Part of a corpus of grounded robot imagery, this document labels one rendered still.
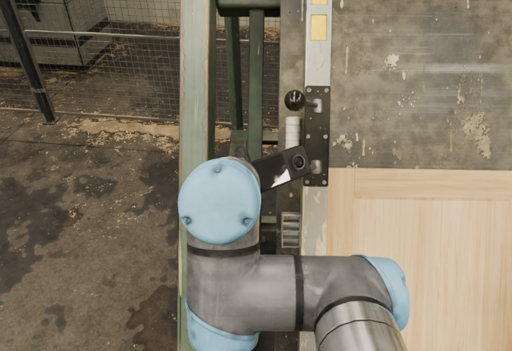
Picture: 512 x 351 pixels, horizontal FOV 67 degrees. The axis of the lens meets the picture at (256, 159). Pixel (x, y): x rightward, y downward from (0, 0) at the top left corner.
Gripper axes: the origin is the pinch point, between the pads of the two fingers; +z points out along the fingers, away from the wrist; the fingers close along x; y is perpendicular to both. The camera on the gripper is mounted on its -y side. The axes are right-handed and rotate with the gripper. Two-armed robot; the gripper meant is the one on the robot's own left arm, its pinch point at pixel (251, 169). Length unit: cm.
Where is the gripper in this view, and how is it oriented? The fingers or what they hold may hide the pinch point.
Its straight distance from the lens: 69.4
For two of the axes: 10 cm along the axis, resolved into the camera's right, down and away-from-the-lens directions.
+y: -9.4, 3.5, 0.3
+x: 3.5, 9.4, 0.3
